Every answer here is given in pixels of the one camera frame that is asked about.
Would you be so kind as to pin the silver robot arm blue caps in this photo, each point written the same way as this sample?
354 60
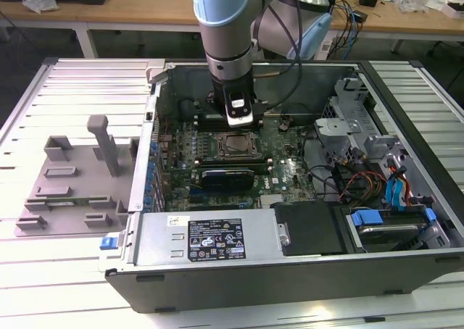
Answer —
224 35

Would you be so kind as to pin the CPU socket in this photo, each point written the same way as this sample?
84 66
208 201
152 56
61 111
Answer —
237 156

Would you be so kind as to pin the black RAM slot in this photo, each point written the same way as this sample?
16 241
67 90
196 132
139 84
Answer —
232 159
210 127
261 164

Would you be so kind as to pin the black graphics card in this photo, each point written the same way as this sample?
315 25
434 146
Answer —
226 178

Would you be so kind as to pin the green motherboard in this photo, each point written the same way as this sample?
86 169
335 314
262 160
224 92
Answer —
282 162

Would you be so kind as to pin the white power strip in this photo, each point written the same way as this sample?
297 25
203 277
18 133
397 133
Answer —
322 50

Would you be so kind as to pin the silver chipset heatsink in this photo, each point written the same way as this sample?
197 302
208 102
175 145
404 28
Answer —
273 201

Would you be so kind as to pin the silver metal drive cage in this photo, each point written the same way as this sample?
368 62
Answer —
337 129

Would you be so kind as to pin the silver power supply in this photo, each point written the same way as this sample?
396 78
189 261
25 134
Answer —
156 235

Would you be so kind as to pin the black plastic shroud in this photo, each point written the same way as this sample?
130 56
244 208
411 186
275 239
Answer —
308 227

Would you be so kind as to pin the grey plastic parts rack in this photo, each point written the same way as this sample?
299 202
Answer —
83 184

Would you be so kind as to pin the small flat black device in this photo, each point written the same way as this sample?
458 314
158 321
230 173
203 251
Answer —
360 16

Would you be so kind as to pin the blue case latch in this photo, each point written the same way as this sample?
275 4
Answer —
108 243

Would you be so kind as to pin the green RAM stick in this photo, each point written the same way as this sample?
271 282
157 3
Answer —
69 202

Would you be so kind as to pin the hard disk in blue carrier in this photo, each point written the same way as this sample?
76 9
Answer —
368 216

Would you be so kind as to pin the black open PC case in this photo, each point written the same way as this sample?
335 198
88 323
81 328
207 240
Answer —
253 285

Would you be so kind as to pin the crumpled white paper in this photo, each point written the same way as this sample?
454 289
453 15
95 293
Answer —
38 3

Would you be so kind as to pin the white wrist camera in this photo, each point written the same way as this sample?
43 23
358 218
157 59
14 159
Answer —
239 119

